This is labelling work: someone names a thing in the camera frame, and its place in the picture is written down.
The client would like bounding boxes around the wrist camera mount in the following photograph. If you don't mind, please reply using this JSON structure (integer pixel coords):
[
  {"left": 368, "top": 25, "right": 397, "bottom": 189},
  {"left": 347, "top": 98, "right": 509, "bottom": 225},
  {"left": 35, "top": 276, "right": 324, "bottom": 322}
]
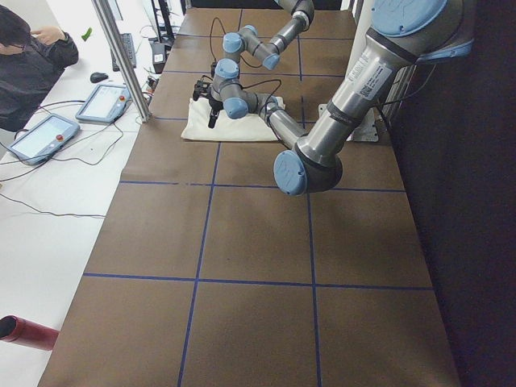
[{"left": 192, "top": 79, "right": 211, "bottom": 101}]

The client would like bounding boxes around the person in black jacket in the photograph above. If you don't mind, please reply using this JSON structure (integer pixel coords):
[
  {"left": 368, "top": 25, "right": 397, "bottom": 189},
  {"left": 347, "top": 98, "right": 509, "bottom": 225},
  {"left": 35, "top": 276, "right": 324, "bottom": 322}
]
[{"left": 1, "top": 6, "right": 79, "bottom": 132}]

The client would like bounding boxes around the black keyboard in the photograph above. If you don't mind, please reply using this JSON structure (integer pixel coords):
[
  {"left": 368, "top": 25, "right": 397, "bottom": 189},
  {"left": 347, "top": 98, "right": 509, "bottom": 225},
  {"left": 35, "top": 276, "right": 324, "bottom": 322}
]
[{"left": 110, "top": 32, "right": 137, "bottom": 73}]

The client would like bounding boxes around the pendant cable on desk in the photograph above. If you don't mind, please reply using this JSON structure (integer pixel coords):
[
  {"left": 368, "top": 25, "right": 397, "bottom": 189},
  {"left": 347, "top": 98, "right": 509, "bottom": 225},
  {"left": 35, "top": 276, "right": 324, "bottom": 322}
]
[{"left": 0, "top": 100, "right": 124, "bottom": 221}]

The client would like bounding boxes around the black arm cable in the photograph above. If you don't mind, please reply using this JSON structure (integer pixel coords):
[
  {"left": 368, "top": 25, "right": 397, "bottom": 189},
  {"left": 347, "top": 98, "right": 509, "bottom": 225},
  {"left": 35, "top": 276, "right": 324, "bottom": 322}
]
[{"left": 208, "top": 16, "right": 440, "bottom": 122}]

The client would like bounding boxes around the green toy object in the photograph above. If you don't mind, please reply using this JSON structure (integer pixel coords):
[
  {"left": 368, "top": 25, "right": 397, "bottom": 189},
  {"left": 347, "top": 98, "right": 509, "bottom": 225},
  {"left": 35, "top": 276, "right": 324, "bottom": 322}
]
[{"left": 81, "top": 27, "right": 93, "bottom": 41}]

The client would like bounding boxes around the red cardboard tube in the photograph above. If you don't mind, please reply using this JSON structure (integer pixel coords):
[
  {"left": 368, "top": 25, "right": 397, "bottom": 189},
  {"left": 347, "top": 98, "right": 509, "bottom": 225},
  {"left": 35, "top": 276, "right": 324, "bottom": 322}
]
[{"left": 1, "top": 315, "right": 60, "bottom": 351}]

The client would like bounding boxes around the white pedestal column with base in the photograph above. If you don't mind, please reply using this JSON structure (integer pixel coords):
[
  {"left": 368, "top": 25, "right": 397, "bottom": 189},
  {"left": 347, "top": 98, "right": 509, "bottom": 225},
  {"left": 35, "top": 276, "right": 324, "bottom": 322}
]
[{"left": 306, "top": 1, "right": 378, "bottom": 152}]

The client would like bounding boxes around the black box with label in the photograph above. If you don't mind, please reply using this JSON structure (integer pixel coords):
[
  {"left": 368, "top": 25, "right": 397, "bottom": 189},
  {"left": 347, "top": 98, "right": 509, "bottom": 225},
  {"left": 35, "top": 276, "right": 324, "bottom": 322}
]
[{"left": 150, "top": 41, "right": 167, "bottom": 74}]

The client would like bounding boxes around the near teach pendant tablet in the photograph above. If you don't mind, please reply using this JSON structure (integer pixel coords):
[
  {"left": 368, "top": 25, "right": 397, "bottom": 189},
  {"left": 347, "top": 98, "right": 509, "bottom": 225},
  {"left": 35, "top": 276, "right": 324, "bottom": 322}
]
[{"left": 7, "top": 114, "right": 80, "bottom": 165}]

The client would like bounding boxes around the black computer mouse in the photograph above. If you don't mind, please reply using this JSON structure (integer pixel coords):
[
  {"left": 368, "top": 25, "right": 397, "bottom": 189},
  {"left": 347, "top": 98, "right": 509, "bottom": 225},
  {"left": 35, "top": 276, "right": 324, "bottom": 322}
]
[{"left": 89, "top": 72, "right": 109, "bottom": 84}]

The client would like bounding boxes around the far teach pendant tablet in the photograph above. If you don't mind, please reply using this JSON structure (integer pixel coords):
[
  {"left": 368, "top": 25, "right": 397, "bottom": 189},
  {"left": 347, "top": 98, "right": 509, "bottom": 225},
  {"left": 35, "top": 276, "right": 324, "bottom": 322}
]
[{"left": 75, "top": 84, "right": 131, "bottom": 124}]

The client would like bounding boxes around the teach pendant tablet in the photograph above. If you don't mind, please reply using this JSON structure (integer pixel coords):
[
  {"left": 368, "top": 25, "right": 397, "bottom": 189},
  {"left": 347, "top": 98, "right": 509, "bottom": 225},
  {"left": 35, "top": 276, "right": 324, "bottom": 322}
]
[
  {"left": 7, "top": 114, "right": 80, "bottom": 165},
  {"left": 75, "top": 84, "right": 131, "bottom": 124}
]

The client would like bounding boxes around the aluminium frame post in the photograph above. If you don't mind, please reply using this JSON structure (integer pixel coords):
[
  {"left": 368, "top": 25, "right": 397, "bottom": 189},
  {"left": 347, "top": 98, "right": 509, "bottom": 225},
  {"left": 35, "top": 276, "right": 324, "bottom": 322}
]
[{"left": 92, "top": 0, "right": 152, "bottom": 123}]

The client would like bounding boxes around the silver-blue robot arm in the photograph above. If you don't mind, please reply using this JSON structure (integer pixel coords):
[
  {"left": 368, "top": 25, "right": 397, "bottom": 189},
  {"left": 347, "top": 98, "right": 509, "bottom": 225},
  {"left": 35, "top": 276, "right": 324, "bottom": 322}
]
[
  {"left": 223, "top": 0, "right": 315, "bottom": 70},
  {"left": 207, "top": 1, "right": 476, "bottom": 196}
]

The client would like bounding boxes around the cream long-sleeve printed shirt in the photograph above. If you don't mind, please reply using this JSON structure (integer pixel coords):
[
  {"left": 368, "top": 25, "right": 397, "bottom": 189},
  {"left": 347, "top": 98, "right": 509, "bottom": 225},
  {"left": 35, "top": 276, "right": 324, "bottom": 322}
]
[{"left": 181, "top": 98, "right": 277, "bottom": 142}]

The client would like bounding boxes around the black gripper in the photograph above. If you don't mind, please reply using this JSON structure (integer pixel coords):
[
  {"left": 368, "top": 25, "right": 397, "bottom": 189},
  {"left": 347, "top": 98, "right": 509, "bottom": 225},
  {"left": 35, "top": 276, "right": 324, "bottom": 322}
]
[{"left": 208, "top": 98, "right": 223, "bottom": 129}]

